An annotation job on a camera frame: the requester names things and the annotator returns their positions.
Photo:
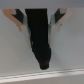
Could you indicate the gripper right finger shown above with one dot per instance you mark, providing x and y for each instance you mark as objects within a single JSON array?
[{"x": 55, "y": 20}]

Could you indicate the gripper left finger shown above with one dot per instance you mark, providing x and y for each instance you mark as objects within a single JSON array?
[{"x": 20, "y": 19}]

